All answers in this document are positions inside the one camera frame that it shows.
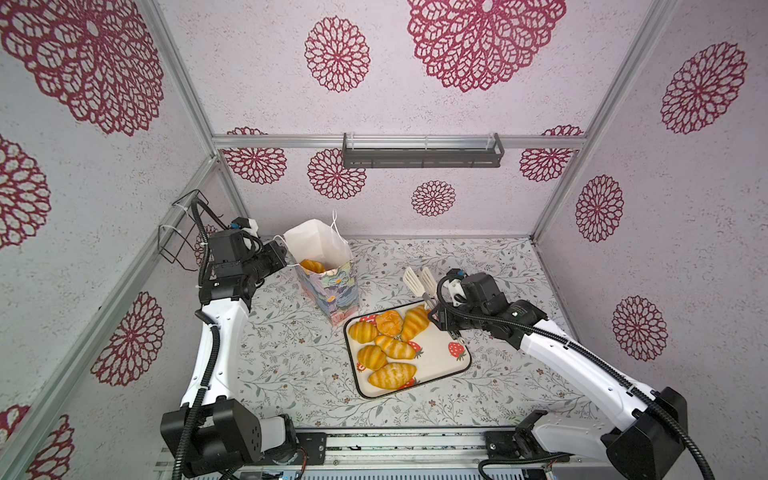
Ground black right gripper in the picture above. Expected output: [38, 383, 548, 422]
[425, 301, 488, 333]

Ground cream slotted tongs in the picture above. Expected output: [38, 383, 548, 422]
[403, 267, 438, 310]

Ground long braided bread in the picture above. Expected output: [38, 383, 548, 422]
[299, 259, 327, 274]

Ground floral paper bag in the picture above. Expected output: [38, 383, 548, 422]
[274, 210, 359, 326]

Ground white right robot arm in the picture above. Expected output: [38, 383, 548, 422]
[423, 269, 715, 479]

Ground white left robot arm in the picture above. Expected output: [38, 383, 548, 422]
[160, 197, 301, 479]

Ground orange croissant bread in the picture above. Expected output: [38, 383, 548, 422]
[375, 310, 404, 338]

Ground striped croissant upper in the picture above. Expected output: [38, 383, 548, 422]
[400, 306, 430, 342]

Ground striped roll middle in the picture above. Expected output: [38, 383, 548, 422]
[374, 335, 416, 360]

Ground white strawberry tray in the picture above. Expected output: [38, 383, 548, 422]
[344, 302, 472, 399]

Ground large oval striped loaf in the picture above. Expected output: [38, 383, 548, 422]
[368, 363, 417, 390]

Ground round yellow bun upper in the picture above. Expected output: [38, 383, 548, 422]
[347, 321, 379, 344]

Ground round yellow bun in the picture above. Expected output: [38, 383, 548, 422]
[347, 321, 379, 344]
[356, 345, 388, 371]

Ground round yellow bun lower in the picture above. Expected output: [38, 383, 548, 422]
[356, 345, 388, 371]

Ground black wire basket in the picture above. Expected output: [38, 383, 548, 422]
[155, 189, 225, 273]

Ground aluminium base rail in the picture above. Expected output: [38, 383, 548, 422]
[152, 425, 661, 480]

